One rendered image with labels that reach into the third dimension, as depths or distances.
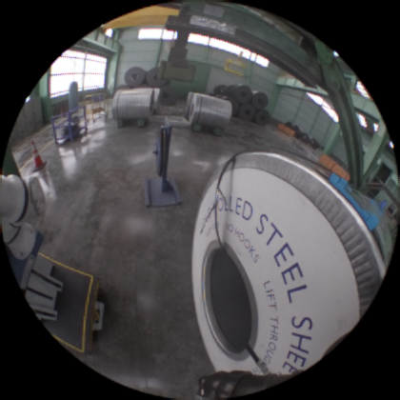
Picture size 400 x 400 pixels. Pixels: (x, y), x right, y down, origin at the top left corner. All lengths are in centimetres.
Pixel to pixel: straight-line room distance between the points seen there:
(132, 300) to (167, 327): 39
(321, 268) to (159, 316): 130
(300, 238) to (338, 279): 10
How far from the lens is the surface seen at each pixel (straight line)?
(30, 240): 81
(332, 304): 27
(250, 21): 74
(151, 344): 145
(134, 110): 494
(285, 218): 30
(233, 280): 96
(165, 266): 149
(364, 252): 23
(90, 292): 123
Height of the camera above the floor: 141
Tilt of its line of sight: 42 degrees down
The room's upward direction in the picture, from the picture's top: 16 degrees clockwise
